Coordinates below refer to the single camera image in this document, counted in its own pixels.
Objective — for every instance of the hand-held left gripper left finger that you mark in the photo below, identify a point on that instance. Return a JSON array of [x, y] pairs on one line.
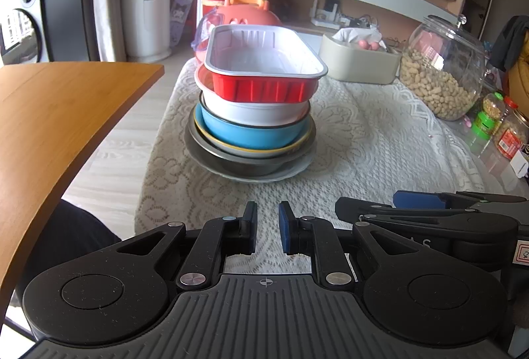
[[248, 228]]

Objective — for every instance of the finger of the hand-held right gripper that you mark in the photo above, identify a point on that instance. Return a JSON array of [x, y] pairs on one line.
[[413, 218], [417, 199]]

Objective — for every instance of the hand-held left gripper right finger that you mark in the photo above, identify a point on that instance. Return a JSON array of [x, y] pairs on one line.
[[286, 230]]

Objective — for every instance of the stainless steel bowl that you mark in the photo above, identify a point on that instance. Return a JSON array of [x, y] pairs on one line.
[[248, 166]]

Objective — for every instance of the white bowl with yellow rim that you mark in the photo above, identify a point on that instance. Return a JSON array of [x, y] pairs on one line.
[[264, 153]]

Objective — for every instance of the blue bowl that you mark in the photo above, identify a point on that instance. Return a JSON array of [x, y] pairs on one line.
[[248, 135]]

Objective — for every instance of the white paper bowl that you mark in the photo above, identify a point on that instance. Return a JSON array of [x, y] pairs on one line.
[[256, 111]]

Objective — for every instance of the white rectangular tray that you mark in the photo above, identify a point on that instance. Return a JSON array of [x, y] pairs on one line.
[[264, 88]]

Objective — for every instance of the white lace tablecloth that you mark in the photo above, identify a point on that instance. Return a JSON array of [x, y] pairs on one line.
[[372, 152]]

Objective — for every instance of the small white box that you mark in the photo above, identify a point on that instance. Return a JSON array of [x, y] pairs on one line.
[[520, 166]]

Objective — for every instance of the green candy dispenser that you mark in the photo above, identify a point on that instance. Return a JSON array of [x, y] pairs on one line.
[[485, 123]]

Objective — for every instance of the plastic jar with red label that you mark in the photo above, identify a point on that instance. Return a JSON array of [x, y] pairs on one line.
[[510, 139]]

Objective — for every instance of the large glass jar of peanuts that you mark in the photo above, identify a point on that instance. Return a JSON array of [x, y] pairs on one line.
[[442, 82]]

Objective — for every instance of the plastic jar with red lid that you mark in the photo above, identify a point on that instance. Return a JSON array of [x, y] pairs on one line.
[[511, 102]]

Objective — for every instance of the white storage box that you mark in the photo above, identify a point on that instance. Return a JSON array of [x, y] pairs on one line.
[[359, 65]]

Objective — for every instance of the yellow cushion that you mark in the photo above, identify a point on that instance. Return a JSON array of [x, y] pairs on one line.
[[520, 82]]

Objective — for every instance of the pink egg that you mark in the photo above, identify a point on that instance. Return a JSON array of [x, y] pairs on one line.
[[375, 46], [363, 43]]

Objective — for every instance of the white plastic bag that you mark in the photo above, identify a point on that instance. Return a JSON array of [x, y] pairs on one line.
[[351, 35]]

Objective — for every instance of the dark jacket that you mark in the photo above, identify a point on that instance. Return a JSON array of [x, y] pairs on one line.
[[510, 40]]

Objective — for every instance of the person's dark trousers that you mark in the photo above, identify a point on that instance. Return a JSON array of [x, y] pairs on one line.
[[62, 230]]

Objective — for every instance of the white router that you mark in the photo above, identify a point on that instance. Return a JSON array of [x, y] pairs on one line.
[[324, 13]]

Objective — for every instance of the pink toy basket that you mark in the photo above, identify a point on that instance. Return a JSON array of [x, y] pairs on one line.
[[248, 13]]

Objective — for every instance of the wooden table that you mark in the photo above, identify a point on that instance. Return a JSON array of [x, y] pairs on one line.
[[49, 127]]

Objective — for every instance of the purple skateboard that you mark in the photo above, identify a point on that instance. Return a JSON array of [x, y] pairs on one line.
[[182, 11]]

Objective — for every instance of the washing machine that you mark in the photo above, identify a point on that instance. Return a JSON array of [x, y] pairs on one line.
[[20, 20]]

